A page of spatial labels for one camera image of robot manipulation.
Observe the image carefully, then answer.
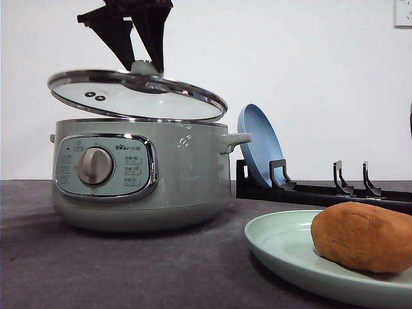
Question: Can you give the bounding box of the green plate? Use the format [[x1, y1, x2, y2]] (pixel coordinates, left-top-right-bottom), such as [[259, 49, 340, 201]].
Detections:
[[245, 210, 412, 309]]

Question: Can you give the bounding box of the green electric steamer pot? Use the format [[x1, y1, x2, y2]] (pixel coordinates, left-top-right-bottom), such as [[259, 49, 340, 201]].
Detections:
[[49, 118, 251, 233]]

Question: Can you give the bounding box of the brown potato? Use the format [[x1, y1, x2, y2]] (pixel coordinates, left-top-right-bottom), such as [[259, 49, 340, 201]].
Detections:
[[311, 201, 412, 273]]

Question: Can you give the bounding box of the black plate rack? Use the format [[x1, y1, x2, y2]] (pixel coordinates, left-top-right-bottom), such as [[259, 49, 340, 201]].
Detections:
[[236, 160, 412, 213]]

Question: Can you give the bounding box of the blue plate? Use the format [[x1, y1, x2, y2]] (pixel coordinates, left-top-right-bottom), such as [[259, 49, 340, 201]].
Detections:
[[237, 104, 284, 187]]

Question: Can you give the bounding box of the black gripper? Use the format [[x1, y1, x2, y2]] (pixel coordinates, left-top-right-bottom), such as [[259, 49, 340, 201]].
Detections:
[[77, 0, 174, 73]]

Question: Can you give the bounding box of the right white wall socket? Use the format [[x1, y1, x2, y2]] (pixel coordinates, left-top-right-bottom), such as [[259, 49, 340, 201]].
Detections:
[[395, 0, 412, 29]]

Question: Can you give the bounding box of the glass steamer lid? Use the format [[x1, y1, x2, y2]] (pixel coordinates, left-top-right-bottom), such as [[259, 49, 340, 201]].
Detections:
[[48, 60, 228, 122]]

